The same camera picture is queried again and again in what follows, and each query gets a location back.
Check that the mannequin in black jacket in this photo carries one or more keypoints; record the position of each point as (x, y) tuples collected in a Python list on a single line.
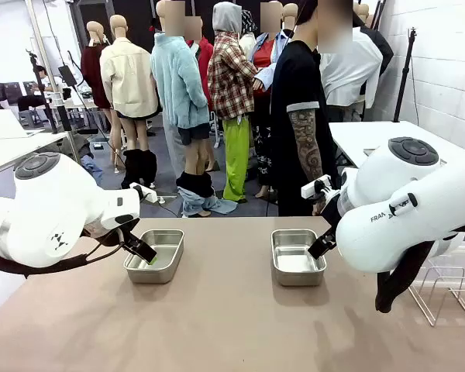
[(290, 13)]

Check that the person in black t-shirt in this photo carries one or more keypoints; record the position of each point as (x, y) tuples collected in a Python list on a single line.
[(294, 77)]

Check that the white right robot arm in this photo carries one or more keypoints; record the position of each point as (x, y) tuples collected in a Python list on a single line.
[(391, 232)]

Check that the slanted silver metal pole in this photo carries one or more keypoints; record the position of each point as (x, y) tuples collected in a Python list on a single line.
[(71, 143)]

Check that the tattooed right forearm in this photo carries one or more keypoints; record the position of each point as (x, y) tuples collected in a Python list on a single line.
[(306, 143)]

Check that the mannequin in blue shirt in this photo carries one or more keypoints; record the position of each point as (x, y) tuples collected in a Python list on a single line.
[(263, 58)]

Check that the mannequin in white shirt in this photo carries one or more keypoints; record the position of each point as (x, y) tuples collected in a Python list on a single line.
[(352, 69)]

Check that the blue denim garment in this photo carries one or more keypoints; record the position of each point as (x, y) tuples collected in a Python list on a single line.
[(91, 166)]

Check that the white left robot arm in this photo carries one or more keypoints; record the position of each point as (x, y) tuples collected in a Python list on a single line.
[(54, 201)]

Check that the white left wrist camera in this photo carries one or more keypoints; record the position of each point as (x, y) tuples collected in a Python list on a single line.
[(149, 195)]

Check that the mannequin in cream shirt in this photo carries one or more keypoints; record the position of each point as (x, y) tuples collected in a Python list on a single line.
[(126, 69)]

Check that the seated person in white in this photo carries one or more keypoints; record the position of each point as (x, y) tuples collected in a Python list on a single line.
[(46, 79)]

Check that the mannequin in maroon top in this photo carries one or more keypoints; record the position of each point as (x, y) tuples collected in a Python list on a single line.
[(91, 69)]

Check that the thin black light stand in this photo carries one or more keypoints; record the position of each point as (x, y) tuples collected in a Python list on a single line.
[(50, 116)]

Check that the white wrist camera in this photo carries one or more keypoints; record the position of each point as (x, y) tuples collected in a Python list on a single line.
[(314, 188), (149, 195)]

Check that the mannequin in red top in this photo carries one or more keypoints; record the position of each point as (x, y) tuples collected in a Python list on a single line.
[(204, 58)]

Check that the mannequin in black coat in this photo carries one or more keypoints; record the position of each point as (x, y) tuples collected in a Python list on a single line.
[(381, 46)]

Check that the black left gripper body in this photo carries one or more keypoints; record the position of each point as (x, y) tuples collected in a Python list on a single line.
[(128, 239)]

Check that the mannequin in blue fleece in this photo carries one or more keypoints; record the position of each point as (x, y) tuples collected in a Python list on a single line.
[(178, 77)]

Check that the black tilted screen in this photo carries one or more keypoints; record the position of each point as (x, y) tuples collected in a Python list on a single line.
[(67, 75)]

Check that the mannequin with patterned headscarf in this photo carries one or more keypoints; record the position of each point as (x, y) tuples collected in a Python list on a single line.
[(249, 23)]

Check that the mannequin in plaid shirt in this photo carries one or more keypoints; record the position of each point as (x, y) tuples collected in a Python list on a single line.
[(228, 77)]

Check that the rectangular steel container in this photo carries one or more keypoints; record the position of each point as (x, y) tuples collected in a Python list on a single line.
[(162, 267), (294, 267)]

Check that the white office desk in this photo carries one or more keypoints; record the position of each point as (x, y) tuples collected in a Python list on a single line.
[(7, 143)]

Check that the black tripod stand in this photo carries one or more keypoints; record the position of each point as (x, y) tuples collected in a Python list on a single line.
[(405, 77)]

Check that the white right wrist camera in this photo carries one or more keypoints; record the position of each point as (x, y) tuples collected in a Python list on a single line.
[(314, 188)]

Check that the person's right hand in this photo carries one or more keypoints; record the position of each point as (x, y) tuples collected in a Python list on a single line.
[(317, 207)]

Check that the white floor stand base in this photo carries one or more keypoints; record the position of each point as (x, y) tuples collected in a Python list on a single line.
[(166, 199)]

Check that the white side table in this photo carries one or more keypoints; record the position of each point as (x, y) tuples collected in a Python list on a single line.
[(356, 139)]

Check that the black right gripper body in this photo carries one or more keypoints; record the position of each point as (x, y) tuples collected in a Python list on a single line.
[(331, 209)]

